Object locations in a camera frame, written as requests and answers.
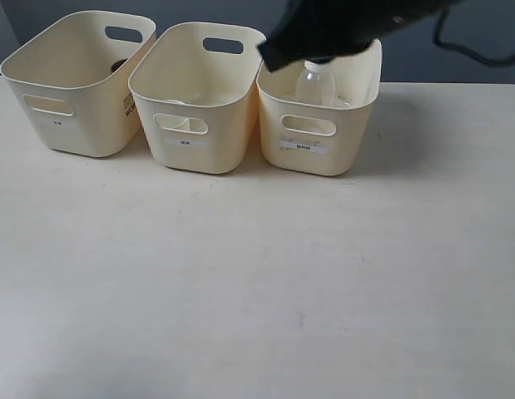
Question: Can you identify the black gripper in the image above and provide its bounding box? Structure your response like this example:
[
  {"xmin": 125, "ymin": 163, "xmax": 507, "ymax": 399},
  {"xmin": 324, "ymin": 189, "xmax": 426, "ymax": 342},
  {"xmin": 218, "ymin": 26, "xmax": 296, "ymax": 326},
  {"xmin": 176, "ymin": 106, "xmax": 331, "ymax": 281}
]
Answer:
[{"xmin": 257, "ymin": 0, "xmax": 457, "ymax": 72}]

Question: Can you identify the clear bottle white cap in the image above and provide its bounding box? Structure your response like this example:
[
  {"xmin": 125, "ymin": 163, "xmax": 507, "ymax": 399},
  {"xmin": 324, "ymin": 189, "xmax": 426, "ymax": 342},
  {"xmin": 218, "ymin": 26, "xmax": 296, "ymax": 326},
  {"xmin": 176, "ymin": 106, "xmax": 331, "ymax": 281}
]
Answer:
[{"xmin": 295, "ymin": 61, "xmax": 335, "ymax": 107}]

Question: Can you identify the white paper cup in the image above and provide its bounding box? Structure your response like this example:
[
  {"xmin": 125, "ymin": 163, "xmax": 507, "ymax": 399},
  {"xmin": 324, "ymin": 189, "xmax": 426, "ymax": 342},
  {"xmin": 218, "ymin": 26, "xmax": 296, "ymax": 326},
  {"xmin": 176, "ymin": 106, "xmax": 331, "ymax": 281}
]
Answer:
[{"xmin": 156, "ymin": 113, "xmax": 200, "ymax": 134}]

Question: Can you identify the brown wooden cup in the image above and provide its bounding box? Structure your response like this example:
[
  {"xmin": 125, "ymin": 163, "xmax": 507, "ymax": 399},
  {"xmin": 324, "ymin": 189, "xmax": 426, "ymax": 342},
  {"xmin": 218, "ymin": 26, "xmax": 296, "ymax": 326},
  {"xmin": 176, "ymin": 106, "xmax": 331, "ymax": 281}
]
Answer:
[{"xmin": 111, "ymin": 58, "xmax": 127, "ymax": 73}]

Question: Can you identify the right cream plastic bin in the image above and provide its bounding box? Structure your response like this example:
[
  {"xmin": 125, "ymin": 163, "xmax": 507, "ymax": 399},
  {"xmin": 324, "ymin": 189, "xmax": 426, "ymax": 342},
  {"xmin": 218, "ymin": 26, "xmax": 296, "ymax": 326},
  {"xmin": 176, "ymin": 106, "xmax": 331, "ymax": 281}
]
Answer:
[{"xmin": 256, "ymin": 40, "xmax": 383, "ymax": 176}]

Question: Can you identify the cream plastic bin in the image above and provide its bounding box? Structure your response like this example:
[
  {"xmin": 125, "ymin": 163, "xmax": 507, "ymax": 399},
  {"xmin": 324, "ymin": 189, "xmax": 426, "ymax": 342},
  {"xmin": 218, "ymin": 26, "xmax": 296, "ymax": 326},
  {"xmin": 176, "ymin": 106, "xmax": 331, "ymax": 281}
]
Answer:
[
  {"xmin": 0, "ymin": 10, "xmax": 156, "ymax": 158},
  {"xmin": 256, "ymin": 40, "xmax": 383, "ymax": 176},
  {"xmin": 128, "ymin": 22, "xmax": 265, "ymax": 175}
]

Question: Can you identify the middle cream plastic bin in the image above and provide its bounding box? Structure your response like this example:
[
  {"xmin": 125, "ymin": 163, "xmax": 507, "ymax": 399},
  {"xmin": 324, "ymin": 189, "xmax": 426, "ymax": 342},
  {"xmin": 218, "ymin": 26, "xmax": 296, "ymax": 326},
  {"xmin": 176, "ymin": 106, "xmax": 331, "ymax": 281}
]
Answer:
[{"xmin": 128, "ymin": 22, "xmax": 265, "ymax": 175}]

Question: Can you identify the left cream plastic bin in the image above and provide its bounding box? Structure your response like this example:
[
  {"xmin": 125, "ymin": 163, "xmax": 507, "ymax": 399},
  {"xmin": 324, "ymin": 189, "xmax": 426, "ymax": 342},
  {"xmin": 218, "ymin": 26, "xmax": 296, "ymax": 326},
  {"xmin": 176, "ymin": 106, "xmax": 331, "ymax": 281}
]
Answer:
[{"xmin": 0, "ymin": 10, "xmax": 156, "ymax": 158}]

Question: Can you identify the black cable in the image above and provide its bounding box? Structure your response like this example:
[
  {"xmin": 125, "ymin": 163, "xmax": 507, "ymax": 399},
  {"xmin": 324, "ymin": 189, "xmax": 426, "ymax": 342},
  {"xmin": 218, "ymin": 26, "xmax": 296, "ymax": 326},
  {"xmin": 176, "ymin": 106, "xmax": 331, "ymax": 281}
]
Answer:
[{"xmin": 431, "ymin": 6, "xmax": 515, "ymax": 67}]

